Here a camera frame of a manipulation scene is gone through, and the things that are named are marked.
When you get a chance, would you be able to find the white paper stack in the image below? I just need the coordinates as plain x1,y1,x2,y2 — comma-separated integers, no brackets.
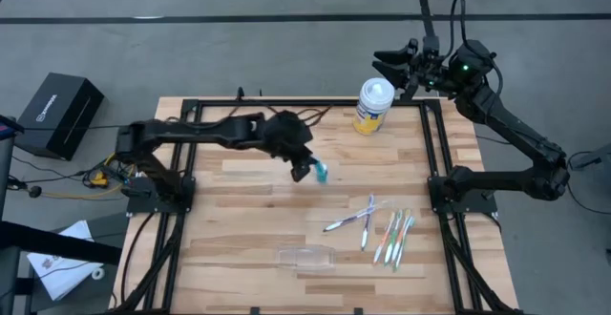
26,219,105,302

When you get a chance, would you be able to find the yellow cable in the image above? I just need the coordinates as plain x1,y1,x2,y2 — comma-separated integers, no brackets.
40,152,137,200

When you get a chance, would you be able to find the orange white toothbrush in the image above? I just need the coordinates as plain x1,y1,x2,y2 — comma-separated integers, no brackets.
372,210,397,265
390,208,412,267

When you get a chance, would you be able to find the black floor cable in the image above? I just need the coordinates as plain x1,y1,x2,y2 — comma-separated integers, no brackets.
566,150,611,216

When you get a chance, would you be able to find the black stand beam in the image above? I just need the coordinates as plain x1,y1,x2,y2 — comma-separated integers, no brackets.
0,220,123,266

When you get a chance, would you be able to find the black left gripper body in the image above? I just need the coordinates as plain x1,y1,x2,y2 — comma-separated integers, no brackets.
263,109,316,166

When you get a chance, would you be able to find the yellow white Lysol wipes canister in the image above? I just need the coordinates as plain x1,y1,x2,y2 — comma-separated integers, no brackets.
351,76,396,137

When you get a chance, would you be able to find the black aluminium table frame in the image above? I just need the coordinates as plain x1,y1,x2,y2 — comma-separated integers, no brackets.
107,95,515,315

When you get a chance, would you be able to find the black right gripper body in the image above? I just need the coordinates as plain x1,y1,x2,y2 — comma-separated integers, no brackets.
406,35,453,95

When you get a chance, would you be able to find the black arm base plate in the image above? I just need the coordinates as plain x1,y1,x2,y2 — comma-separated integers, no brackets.
427,175,498,215
126,175,197,215

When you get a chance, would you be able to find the black cardboard box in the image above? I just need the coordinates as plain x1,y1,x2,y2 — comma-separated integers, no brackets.
12,72,105,161

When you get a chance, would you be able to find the black base cable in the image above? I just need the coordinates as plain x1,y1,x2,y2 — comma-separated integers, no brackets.
118,212,157,306

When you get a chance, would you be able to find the clear acrylic organizer box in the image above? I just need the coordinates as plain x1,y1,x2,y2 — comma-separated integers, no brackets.
275,242,337,273

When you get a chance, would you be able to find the dark cable bundle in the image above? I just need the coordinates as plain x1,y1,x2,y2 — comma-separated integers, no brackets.
214,88,333,128

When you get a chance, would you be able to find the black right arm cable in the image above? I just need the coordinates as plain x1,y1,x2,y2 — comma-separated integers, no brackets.
446,0,505,96

